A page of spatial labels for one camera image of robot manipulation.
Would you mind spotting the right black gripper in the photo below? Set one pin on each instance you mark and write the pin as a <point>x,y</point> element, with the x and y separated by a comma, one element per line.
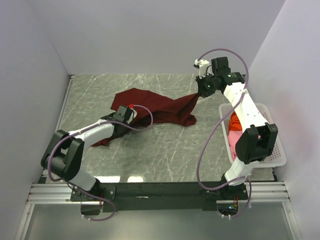
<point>202,91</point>

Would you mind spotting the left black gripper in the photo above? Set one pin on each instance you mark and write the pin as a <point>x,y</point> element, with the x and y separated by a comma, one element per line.
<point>117,135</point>

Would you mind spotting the dark red t shirt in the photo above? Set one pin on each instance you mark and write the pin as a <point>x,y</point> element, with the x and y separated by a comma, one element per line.
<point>164,109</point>

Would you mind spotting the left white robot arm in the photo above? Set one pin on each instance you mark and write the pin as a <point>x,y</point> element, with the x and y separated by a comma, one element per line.
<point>66,148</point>

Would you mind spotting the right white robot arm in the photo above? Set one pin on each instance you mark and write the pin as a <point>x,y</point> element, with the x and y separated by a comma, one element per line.
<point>258,135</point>

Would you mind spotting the orange t shirt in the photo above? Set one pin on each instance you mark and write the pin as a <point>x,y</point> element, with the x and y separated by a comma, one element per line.
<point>234,123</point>

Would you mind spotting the pink t shirt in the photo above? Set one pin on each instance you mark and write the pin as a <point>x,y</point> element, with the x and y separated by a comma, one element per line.
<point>233,138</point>

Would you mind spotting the black base beam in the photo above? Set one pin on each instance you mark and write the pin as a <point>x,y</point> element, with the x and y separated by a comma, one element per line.
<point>149,196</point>

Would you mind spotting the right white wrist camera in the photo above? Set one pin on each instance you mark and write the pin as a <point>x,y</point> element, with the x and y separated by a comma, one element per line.
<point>202,66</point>

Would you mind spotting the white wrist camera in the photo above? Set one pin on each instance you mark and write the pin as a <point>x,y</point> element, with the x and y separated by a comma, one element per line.
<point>202,66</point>
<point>133,113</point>

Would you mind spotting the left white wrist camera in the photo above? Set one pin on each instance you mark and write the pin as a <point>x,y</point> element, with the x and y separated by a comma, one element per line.
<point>133,113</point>

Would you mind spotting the aluminium rail frame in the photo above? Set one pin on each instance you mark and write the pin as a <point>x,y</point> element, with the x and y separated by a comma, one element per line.
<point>52,194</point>

